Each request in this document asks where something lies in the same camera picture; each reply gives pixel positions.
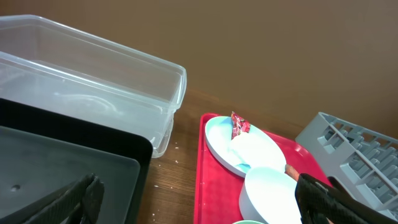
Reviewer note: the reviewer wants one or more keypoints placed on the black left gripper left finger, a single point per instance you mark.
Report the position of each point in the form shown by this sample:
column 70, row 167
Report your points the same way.
column 78, row 202

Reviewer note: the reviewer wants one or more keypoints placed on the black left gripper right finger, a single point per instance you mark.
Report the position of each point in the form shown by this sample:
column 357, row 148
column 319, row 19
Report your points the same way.
column 320, row 203

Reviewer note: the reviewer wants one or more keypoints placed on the light blue bowl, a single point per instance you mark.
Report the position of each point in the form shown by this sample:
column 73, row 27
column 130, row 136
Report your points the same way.
column 268, row 196

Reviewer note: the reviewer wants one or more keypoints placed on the green bowl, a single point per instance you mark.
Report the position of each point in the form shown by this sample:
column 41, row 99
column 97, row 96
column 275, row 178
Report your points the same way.
column 248, row 222

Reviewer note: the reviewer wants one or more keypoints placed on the white napkin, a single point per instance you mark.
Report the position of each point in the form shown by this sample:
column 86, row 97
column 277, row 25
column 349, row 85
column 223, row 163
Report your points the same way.
column 255, row 151

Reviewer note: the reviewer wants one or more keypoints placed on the red snack wrapper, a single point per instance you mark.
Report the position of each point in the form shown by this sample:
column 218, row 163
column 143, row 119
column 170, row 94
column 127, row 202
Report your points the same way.
column 240, row 125

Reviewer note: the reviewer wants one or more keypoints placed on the light blue plate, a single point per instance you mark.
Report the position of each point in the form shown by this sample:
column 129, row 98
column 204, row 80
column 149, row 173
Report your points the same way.
column 218, row 131

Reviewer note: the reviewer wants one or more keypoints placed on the grey dishwasher rack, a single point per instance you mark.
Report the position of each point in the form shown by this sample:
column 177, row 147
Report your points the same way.
column 362, row 161

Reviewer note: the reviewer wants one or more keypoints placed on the black plastic tray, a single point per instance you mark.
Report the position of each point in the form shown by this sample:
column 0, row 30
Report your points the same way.
column 43, row 151

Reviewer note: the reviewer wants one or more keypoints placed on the red serving tray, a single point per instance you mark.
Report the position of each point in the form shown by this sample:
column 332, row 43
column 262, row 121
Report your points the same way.
column 217, row 189

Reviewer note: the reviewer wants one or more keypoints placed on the clear plastic bin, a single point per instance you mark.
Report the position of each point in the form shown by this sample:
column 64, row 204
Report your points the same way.
column 57, row 68

